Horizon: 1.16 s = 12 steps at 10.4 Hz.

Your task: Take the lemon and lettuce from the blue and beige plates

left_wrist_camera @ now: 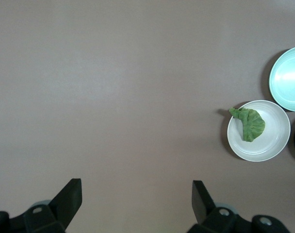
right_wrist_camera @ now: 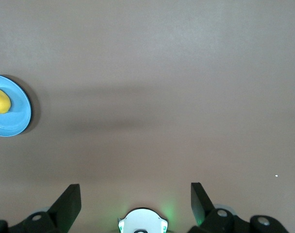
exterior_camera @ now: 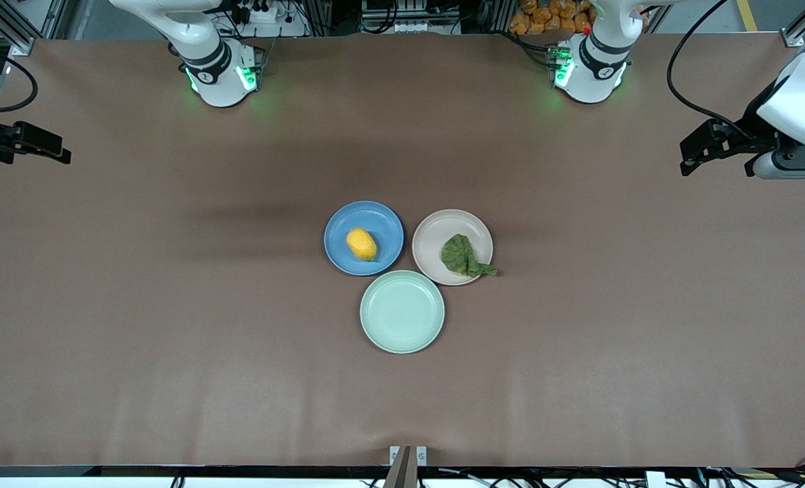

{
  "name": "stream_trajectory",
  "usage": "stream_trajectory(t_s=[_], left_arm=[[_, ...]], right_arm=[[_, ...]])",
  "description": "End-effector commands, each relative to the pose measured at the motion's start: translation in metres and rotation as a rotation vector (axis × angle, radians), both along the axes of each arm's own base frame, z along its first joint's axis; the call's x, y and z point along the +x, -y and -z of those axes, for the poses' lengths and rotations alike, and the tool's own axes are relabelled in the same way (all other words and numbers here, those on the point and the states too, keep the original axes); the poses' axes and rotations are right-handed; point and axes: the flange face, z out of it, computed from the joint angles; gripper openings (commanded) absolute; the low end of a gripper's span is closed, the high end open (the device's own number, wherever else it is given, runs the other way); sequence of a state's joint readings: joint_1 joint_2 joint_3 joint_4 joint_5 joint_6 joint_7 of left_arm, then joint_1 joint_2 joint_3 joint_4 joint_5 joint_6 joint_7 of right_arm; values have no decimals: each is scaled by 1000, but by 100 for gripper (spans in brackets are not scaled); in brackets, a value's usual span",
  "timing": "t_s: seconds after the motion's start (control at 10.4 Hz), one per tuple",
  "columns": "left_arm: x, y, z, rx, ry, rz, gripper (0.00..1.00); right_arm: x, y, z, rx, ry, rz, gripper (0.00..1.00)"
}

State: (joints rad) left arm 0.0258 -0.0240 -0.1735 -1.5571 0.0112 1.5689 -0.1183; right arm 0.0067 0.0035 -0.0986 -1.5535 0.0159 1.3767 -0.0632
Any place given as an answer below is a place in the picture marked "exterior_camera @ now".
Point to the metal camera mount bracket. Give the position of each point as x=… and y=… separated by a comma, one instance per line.
x=408, y=457

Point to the pale green plate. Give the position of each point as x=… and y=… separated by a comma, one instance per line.
x=402, y=312

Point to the white power strip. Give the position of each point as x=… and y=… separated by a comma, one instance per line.
x=264, y=13

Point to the blue plate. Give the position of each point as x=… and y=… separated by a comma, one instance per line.
x=383, y=224

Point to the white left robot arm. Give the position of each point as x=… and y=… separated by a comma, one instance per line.
x=595, y=68

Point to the bag of oranges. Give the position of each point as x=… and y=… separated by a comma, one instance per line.
x=551, y=17

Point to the green lettuce leaf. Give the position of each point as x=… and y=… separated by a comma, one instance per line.
x=458, y=256

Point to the yellow lemon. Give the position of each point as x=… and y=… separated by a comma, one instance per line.
x=361, y=244

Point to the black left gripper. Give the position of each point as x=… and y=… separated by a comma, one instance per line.
x=754, y=136

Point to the grey control unit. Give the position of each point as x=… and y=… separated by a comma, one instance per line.
x=409, y=24

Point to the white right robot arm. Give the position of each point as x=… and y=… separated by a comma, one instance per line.
x=216, y=68

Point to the beige plate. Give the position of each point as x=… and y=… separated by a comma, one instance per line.
x=436, y=234

